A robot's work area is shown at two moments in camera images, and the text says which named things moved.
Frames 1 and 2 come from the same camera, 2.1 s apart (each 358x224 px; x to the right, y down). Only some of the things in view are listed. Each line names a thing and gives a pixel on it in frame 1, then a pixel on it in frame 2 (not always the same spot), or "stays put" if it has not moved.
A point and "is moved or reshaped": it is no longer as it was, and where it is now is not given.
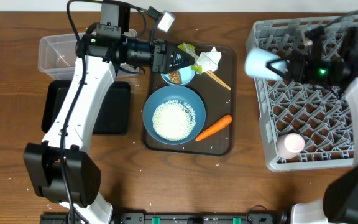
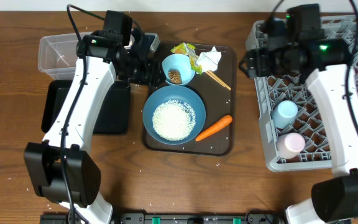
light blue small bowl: [179, 77] stays put
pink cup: [289, 145] stays put
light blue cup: [255, 61] is moved or reshaped
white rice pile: [174, 120] stays put
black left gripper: [159, 58] to [142, 73]
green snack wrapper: [189, 49] stays put
